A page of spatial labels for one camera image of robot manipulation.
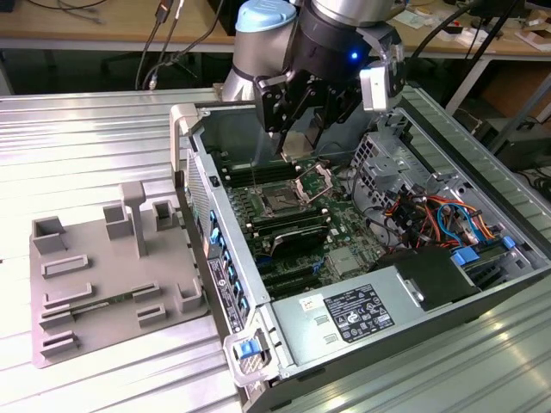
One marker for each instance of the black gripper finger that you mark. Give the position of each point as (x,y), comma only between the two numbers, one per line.
(340,107)
(275,103)

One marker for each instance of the silver square CPU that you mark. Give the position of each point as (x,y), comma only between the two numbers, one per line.
(297,146)

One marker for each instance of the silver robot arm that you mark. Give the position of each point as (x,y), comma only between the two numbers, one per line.
(258,56)

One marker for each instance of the black RAM slot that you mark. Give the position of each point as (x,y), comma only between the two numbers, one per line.
(258,167)
(284,214)
(262,177)
(290,226)

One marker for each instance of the CPU socket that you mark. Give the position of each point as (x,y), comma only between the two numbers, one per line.
(277,200)

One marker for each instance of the blue slot tab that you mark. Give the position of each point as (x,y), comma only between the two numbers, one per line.
(232,271)
(211,217)
(215,239)
(227,256)

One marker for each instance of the black expansion slot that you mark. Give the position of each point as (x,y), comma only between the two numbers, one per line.
(292,287)
(288,273)

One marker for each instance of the thin locking lever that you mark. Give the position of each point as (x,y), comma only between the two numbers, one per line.
(254,174)

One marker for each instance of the silver drive cage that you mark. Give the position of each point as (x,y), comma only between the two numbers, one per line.
(387,168)

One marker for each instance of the white papers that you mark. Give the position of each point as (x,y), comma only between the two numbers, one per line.
(415,19)

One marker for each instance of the green motherboard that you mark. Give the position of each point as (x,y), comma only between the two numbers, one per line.
(344,223)

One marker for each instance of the black expansion card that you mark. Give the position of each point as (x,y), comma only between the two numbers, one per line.
(301,241)

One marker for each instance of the small white box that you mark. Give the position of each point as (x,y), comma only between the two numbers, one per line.
(467,38)

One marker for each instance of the silver chipset heatsink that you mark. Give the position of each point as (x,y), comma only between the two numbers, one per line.
(346,261)

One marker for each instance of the open PC case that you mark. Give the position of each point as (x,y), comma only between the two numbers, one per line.
(243,266)

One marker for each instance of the long wooden desk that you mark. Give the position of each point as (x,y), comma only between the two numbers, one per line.
(495,43)

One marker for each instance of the brown cardboard box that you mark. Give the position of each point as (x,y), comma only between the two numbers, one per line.
(512,92)

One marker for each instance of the black plastic shroud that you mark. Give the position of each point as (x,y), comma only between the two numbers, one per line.
(430,271)

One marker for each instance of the black box under desk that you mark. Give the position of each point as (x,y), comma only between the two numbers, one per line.
(529,150)

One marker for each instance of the blue plastic clip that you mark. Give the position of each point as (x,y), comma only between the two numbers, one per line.
(509,242)

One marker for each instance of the silver power supply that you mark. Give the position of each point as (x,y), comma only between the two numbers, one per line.
(301,335)

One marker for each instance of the grey parts rack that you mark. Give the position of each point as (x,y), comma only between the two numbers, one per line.
(107,266)

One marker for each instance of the blue case latch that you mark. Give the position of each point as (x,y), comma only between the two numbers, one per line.
(248,348)

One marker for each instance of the green RAM stick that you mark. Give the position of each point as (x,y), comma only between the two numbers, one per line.
(103,302)

